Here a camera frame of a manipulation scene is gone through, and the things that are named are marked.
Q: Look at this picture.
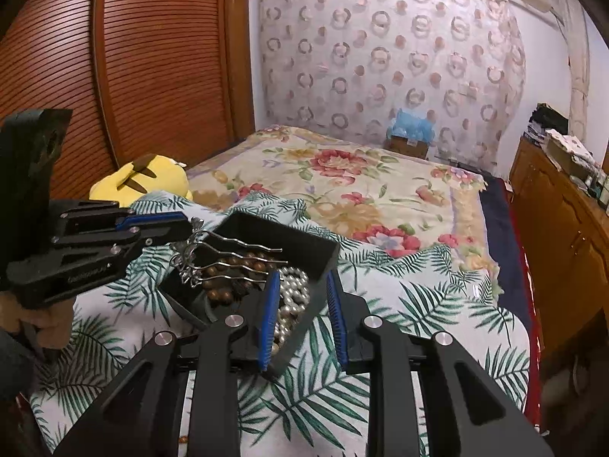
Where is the silver hair comb ornament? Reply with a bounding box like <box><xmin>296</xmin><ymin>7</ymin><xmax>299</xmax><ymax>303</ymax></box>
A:
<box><xmin>170</xmin><ymin>218</ymin><xmax>288</xmax><ymax>289</ymax></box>

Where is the brown wooden bead bracelet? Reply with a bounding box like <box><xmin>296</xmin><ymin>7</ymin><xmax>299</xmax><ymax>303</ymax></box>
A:
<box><xmin>201</xmin><ymin>249</ymin><xmax>279</xmax><ymax>305</ymax></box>

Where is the white pearl necklace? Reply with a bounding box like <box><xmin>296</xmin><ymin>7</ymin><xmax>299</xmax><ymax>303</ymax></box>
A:
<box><xmin>268</xmin><ymin>265</ymin><xmax>312</xmax><ymax>351</ymax></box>

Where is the black open jewelry box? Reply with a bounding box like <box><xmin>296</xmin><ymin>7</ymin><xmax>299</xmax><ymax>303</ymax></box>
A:
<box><xmin>159</xmin><ymin>211</ymin><xmax>340</xmax><ymax>379</ymax></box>

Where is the left hand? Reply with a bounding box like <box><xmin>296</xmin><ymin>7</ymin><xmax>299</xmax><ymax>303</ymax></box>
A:
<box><xmin>1</xmin><ymin>292</ymin><xmax>75</xmax><ymax>350</ymax></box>

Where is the yellow pikachu plush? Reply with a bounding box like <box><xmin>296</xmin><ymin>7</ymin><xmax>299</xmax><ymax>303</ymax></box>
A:
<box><xmin>89</xmin><ymin>154</ymin><xmax>193</xmax><ymax>208</ymax></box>

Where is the brown louvered wardrobe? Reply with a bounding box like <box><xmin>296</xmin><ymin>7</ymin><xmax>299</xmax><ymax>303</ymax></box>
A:
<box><xmin>1</xmin><ymin>0</ymin><xmax>255</xmax><ymax>199</ymax></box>

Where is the navy blue bed sheet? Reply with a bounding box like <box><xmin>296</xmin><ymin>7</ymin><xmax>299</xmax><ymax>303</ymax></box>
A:
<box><xmin>480</xmin><ymin>172</ymin><xmax>532</xmax><ymax>333</ymax></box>

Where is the palm leaf tablecloth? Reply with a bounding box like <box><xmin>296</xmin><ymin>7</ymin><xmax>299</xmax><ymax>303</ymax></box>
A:
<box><xmin>28</xmin><ymin>190</ymin><xmax>532</xmax><ymax>457</ymax></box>

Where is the wooden side cabinet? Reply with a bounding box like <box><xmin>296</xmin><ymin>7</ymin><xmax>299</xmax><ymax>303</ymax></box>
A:
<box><xmin>509</xmin><ymin>138</ymin><xmax>608</xmax><ymax>380</ymax></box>

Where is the floral bed blanket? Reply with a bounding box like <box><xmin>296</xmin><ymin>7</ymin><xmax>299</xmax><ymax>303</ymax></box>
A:
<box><xmin>188</xmin><ymin>125</ymin><xmax>501</xmax><ymax>295</ymax></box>

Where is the circle pattern sheer curtain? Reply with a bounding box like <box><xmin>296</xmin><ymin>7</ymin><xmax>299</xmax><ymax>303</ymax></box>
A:
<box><xmin>258</xmin><ymin>0</ymin><xmax>525</xmax><ymax>171</ymax></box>

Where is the cardboard box on cabinet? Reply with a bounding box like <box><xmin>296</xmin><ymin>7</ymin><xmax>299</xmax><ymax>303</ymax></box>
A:
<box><xmin>545</xmin><ymin>129</ymin><xmax>596</xmax><ymax>181</ymax></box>

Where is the cardboard box with blue bag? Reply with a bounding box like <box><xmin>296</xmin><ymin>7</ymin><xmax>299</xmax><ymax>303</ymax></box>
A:
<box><xmin>386</xmin><ymin>109</ymin><xmax>437</xmax><ymax>159</ymax></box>

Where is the stack of folded clothes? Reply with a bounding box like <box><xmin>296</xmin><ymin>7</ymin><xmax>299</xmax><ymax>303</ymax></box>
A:
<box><xmin>525</xmin><ymin>103</ymin><xmax>568</xmax><ymax>145</ymax></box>

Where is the beige tied window curtain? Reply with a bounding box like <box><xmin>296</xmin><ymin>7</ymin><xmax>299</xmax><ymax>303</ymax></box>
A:
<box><xmin>557</xmin><ymin>0</ymin><xmax>590</xmax><ymax>141</ymax></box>

